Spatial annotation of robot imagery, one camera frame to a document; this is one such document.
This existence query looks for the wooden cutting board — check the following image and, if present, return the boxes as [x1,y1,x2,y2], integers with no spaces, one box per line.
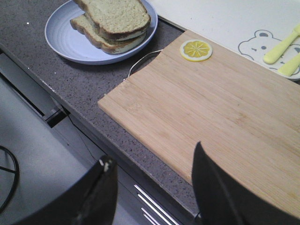
[98,30,300,218]

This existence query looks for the black cable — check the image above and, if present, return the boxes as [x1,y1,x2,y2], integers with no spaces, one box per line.
[0,145,20,213]

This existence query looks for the yellow plastic knife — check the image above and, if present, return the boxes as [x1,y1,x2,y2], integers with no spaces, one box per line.
[278,53,300,76]

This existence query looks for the light blue round plate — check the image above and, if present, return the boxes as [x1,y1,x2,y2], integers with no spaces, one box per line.
[45,0,158,65]

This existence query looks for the metal cutting board handle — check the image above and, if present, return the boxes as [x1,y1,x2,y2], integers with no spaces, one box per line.
[123,49,162,81]

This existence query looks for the bread slice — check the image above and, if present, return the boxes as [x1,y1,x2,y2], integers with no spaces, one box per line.
[75,0,151,40]
[70,14,147,54]

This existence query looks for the silver drawer handles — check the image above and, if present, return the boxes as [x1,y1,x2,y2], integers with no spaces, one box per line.
[133,184,182,225]

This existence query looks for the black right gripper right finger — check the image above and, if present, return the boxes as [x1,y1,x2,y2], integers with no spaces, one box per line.
[192,142,300,225]

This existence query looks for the yellow lemon slice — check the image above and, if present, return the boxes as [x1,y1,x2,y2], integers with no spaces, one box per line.
[180,39,213,62]

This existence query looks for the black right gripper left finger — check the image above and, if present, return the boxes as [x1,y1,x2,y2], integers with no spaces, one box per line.
[17,155,118,225]

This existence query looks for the fried egg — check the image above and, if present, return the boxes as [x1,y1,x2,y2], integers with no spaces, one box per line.
[115,30,147,41]

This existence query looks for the white bear tray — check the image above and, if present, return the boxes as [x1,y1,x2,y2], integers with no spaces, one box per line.
[150,0,300,71]

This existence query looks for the yellow plastic fork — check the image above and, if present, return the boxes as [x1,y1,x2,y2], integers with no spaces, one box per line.
[263,24,300,64]

